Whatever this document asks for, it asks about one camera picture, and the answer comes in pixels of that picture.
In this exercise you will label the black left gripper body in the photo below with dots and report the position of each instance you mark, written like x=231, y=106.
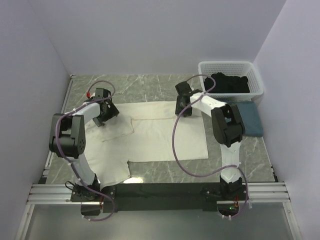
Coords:
x=105, y=115

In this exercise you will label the black t shirt in basket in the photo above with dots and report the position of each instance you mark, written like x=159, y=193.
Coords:
x=229, y=84

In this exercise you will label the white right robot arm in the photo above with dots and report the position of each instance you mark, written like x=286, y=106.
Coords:
x=228, y=130

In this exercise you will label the aluminium frame rail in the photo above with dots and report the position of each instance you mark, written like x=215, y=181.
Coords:
x=58, y=194

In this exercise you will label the white plastic laundry basket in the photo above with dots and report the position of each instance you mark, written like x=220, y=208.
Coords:
x=231, y=68

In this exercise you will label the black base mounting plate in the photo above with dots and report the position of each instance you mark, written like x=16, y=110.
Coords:
x=205, y=196

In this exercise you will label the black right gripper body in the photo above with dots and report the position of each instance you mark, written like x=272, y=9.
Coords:
x=180, y=107

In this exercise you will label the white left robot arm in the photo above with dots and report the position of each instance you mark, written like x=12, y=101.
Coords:
x=68, y=137

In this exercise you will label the cream white t shirt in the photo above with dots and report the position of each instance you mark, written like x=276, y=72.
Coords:
x=142, y=132

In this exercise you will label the folded blue t shirt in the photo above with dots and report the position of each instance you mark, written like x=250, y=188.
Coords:
x=250, y=117

